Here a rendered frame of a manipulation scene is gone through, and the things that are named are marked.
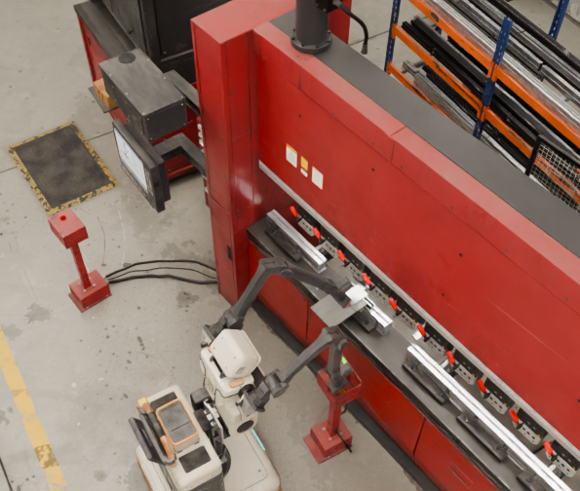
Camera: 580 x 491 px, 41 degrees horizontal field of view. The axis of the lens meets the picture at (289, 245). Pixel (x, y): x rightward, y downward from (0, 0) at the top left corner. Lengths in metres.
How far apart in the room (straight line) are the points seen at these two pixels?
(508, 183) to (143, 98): 1.88
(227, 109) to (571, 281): 1.96
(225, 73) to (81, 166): 2.87
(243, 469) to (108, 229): 2.32
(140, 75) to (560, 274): 2.36
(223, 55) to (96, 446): 2.58
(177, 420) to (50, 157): 3.22
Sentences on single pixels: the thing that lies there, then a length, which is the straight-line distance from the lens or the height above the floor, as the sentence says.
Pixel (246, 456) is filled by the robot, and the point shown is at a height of 0.28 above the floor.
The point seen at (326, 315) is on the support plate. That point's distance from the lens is 4.29.
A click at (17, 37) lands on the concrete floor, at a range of 8.08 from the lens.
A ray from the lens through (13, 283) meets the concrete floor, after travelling 5.95.
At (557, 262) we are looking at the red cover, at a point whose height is 2.30.
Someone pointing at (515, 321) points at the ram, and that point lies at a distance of 3.41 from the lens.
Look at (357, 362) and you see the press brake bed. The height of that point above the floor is 0.64.
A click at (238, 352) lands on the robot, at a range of 3.71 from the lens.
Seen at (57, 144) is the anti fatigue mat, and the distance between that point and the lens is 6.81.
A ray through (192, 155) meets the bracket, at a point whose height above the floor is 1.21.
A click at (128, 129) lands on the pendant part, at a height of 1.57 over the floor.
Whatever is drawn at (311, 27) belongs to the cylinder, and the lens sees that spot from 3.67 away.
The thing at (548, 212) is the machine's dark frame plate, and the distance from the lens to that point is 3.19.
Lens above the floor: 4.57
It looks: 51 degrees down
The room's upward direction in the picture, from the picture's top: 1 degrees clockwise
